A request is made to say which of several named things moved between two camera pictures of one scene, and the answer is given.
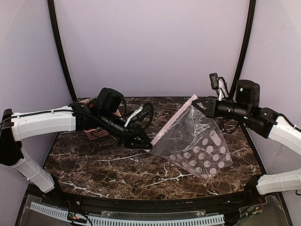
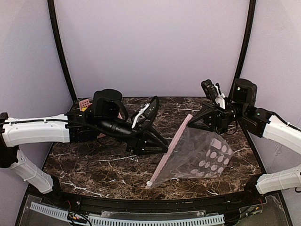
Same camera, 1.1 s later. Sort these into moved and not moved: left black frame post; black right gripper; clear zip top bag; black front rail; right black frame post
Moved: black right gripper; clear zip top bag
Not moved: black front rail; left black frame post; right black frame post
